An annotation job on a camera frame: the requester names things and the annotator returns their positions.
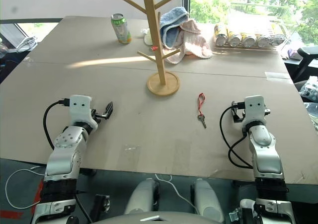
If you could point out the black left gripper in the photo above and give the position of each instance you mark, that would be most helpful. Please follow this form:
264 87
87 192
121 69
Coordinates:
95 114

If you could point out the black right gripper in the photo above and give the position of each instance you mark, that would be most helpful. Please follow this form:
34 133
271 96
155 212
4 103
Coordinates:
243 115

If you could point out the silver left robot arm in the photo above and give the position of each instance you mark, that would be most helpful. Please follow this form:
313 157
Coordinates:
65 147

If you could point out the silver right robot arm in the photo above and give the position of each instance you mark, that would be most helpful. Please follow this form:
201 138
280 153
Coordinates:
264 154

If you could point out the clear tape patch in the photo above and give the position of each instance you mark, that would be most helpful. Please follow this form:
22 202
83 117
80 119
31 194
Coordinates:
277 75

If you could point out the yellow drink can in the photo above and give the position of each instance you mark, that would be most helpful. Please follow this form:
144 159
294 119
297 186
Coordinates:
249 39
263 40
220 36
234 38

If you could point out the black chair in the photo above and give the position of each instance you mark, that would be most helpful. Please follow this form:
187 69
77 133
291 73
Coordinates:
304 60

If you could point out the small red tag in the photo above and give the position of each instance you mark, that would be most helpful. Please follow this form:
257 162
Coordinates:
154 48

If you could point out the wooden tree-shaped hanger stand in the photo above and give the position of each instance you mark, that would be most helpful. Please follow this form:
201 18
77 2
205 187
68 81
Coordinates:
155 45

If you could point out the green drink can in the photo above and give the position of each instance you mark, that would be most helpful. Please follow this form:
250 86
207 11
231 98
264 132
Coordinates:
121 29

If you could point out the small white bottle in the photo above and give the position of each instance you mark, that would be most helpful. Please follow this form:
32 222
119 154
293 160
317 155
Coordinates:
147 37

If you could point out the grey left robot leg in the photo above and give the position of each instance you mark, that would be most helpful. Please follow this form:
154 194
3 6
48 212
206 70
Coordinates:
141 195

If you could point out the grey robot leg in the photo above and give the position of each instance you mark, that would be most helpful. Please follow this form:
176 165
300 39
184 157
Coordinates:
141 195
207 199

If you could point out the pink knitted towel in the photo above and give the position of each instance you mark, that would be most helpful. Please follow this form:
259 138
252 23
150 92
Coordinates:
193 42

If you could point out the grey right robot leg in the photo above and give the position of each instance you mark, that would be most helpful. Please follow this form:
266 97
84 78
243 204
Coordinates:
207 199

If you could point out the blue towel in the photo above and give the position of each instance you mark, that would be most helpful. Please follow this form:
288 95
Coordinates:
171 22

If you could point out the grey robot torso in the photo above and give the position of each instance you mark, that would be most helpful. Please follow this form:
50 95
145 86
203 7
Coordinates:
159 217

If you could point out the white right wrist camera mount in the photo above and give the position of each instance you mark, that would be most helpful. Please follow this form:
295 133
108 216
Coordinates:
254 108

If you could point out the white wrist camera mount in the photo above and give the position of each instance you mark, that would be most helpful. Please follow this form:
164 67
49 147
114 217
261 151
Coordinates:
254 108
80 109

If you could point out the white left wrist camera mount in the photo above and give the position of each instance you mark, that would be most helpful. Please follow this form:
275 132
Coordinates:
80 109

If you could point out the dark window frame post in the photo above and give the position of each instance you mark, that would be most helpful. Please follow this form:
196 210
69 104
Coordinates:
185 3

